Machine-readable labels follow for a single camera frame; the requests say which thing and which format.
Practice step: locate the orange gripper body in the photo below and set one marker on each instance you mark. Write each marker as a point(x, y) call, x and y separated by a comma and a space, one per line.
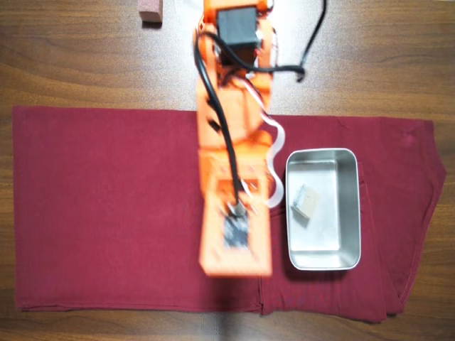
point(212, 164)

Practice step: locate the beige cube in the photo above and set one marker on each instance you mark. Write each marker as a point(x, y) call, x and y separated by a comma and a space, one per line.
point(308, 202)

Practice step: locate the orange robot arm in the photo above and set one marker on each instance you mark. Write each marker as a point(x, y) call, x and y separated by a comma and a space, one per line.
point(245, 113)

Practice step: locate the dark red cloth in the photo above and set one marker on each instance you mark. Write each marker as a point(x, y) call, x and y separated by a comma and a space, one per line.
point(106, 213)

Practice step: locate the rectangular metal tray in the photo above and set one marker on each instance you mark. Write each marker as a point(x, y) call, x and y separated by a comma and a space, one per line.
point(320, 245)

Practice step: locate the pink block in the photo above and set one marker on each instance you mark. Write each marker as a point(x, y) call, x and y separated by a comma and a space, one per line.
point(151, 12)

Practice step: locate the orange camera mount plate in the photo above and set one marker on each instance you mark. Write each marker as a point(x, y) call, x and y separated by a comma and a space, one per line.
point(213, 245)

